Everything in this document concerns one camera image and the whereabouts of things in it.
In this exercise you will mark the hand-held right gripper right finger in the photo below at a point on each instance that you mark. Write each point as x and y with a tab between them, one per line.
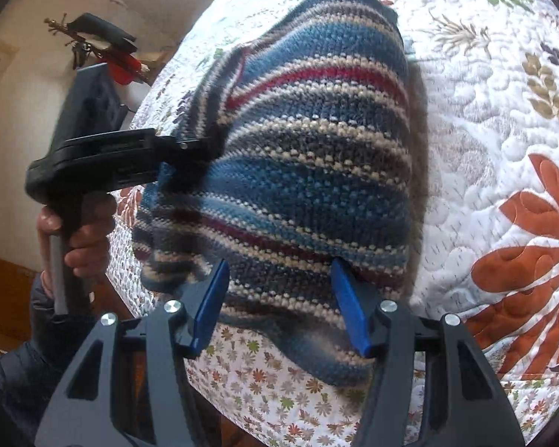
349	307

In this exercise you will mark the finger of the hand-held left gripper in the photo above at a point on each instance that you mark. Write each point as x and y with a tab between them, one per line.
184	151

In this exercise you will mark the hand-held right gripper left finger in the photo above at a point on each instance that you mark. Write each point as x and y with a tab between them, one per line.
210	307

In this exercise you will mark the striped knit sweater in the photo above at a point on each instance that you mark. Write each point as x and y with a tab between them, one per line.
307	172

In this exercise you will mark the person's left forearm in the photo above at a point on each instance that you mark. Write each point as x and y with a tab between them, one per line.
23	372

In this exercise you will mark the person's left hand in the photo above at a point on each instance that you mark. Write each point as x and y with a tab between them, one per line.
86	242

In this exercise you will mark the floral quilted bedspread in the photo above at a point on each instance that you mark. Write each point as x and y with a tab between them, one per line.
494	149

